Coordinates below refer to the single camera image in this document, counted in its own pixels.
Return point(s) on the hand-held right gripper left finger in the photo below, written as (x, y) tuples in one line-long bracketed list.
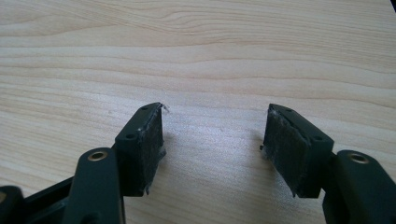
[(140, 152)]

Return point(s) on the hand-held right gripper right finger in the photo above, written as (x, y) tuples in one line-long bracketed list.
[(295, 152)]

